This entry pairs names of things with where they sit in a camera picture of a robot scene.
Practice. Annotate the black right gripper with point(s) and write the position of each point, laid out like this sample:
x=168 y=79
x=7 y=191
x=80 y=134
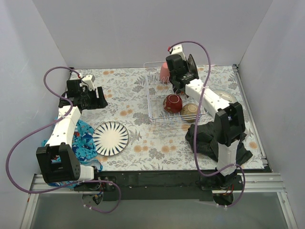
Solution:
x=188 y=78

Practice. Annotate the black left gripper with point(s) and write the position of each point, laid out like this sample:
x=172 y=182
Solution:
x=96 y=99

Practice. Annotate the pink plastic cup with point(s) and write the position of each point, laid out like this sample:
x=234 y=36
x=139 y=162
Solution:
x=164 y=73

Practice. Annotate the black floral square plate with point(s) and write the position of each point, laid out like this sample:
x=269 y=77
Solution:
x=192 y=66

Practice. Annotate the red floral bowl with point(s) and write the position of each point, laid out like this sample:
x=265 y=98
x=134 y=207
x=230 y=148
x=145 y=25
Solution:
x=172 y=103

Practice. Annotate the beige bowl black inside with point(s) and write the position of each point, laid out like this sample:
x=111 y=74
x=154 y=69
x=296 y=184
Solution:
x=188 y=112

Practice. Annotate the striped white round plate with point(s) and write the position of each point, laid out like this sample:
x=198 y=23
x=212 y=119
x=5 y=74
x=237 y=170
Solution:
x=110 y=138

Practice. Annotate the strawberry pattern white plate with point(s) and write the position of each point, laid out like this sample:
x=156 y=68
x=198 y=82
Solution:
x=220 y=102

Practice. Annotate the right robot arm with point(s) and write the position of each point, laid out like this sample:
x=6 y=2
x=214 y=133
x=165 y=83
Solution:
x=228 y=124

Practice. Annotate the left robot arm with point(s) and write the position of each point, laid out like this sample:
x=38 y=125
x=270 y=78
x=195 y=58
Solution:
x=57 y=159

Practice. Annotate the blue patterned cloth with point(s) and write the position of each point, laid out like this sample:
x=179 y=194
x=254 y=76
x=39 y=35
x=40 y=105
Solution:
x=84 y=147

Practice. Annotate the floral tablecloth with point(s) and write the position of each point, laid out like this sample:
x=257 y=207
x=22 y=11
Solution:
x=153 y=144

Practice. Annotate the black striped cloth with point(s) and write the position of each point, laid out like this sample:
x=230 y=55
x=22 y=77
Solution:
x=207 y=145

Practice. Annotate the black base bar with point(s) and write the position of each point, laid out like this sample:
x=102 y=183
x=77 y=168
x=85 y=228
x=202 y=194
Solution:
x=164 y=185

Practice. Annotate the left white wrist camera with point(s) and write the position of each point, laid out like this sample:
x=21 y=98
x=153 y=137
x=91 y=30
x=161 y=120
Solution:
x=87 y=81

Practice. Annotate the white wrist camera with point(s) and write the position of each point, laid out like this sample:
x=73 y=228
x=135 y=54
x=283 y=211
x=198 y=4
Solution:
x=87 y=81
x=177 y=49

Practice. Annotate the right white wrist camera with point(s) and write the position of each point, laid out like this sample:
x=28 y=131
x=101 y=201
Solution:
x=177 y=49

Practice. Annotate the white wire dish rack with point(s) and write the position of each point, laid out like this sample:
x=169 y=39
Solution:
x=157 y=92

